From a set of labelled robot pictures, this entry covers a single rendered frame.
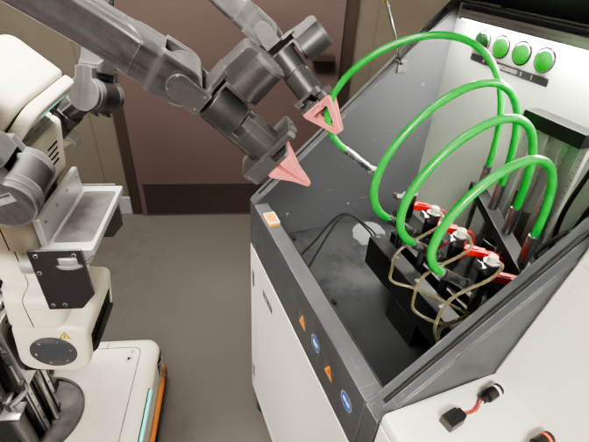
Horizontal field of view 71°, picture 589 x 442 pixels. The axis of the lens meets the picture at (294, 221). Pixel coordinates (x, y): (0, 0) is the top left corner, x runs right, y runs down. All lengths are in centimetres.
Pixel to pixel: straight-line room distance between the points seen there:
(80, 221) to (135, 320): 125
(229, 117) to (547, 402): 63
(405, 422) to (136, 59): 62
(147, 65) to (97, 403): 124
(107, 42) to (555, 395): 77
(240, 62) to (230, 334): 161
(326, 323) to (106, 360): 105
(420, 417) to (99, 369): 122
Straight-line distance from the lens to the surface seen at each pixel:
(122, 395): 160
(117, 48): 58
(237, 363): 194
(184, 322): 212
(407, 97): 122
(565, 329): 73
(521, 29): 106
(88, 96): 105
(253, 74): 58
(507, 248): 88
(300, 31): 92
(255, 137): 61
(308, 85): 89
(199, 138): 256
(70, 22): 58
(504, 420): 76
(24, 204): 70
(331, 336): 81
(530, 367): 77
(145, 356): 167
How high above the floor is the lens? 156
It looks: 35 degrees down
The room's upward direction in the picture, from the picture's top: 4 degrees clockwise
